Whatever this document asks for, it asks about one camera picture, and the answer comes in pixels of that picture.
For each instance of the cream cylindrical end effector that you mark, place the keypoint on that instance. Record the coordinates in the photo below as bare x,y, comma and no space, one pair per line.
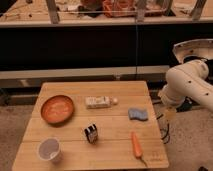
169,114

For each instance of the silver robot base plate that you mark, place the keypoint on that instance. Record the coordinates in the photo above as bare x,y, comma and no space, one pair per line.
201,48

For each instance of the orange bowl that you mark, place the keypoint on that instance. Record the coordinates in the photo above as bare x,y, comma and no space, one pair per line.
57,109

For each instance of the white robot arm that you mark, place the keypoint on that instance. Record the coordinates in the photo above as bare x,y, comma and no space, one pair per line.
186,80

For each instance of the white toothpaste tube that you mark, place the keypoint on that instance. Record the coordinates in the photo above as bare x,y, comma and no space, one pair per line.
93,102

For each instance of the black white eraser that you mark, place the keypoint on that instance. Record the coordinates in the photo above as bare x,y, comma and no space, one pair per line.
91,133

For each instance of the blue sponge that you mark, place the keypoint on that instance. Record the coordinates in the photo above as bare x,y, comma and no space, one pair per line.
138,114

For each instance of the orange crate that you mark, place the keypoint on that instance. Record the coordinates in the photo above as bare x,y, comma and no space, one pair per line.
118,8

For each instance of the white plastic cup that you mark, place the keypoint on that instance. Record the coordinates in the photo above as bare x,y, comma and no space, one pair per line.
49,150

